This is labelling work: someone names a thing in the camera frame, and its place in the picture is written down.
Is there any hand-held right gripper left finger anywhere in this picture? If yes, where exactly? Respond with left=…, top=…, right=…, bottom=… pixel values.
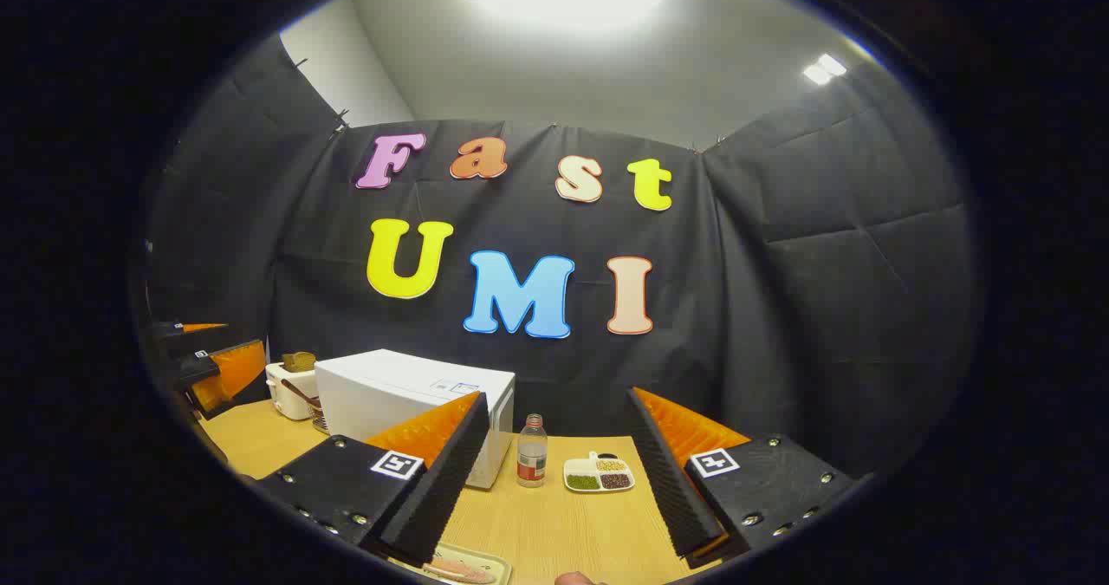
left=258, top=391, right=492, bottom=567

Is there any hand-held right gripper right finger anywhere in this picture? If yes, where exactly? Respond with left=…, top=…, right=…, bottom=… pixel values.
left=624, top=387, right=857, bottom=569

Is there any white microwave oven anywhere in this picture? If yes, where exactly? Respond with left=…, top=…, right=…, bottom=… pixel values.
left=314, top=348, right=517, bottom=491

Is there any pale green food tray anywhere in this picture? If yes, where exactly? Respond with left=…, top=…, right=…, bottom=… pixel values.
left=394, top=542, right=512, bottom=585

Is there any white toaster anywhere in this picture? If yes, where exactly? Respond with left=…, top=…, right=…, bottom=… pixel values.
left=264, top=361, right=321, bottom=422

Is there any white divided dish with beans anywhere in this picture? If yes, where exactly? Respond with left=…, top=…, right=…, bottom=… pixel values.
left=563, top=452, right=636, bottom=493

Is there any clear plastic bottle red label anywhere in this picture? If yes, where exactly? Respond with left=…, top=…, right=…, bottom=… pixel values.
left=517, top=413, right=548, bottom=489

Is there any small ceiling light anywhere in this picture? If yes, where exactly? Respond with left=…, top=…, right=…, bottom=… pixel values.
left=801, top=52, right=848, bottom=86

